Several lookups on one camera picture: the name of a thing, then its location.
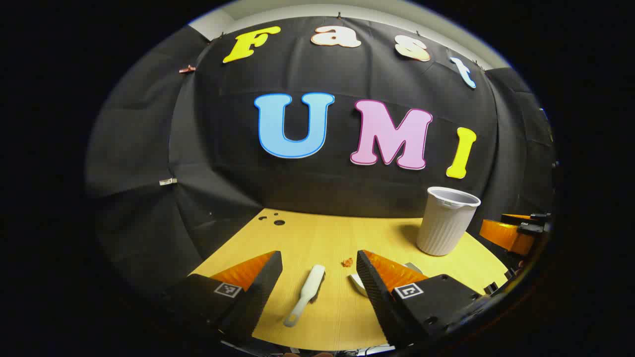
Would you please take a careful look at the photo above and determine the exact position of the white dustpan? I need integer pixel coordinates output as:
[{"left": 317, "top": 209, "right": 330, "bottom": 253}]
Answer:
[{"left": 349, "top": 262, "right": 425, "bottom": 298}]

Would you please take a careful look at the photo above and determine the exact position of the small white broom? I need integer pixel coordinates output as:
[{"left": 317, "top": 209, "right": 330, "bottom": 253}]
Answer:
[{"left": 283, "top": 264, "right": 326, "bottom": 328}]

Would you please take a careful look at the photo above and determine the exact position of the black backdrop cloth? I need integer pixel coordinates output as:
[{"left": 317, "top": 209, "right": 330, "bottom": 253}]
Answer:
[{"left": 84, "top": 15, "right": 557, "bottom": 298}]

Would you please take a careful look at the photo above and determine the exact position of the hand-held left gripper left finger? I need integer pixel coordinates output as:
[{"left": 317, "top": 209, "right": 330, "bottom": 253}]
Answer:
[{"left": 164, "top": 250, "right": 283, "bottom": 344}]

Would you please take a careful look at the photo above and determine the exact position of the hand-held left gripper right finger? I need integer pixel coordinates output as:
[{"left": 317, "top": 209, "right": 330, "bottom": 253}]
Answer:
[{"left": 356, "top": 249, "right": 497, "bottom": 349}]

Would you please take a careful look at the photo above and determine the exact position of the white ribbed garbage bin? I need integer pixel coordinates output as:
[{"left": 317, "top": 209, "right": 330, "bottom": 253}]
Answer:
[{"left": 417, "top": 186, "right": 482, "bottom": 257}]

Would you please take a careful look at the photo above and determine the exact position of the wooden desktop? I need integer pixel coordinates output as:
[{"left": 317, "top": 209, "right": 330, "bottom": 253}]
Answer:
[{"left": 189, "top": 208, "right": 509, "bottom": 352}]

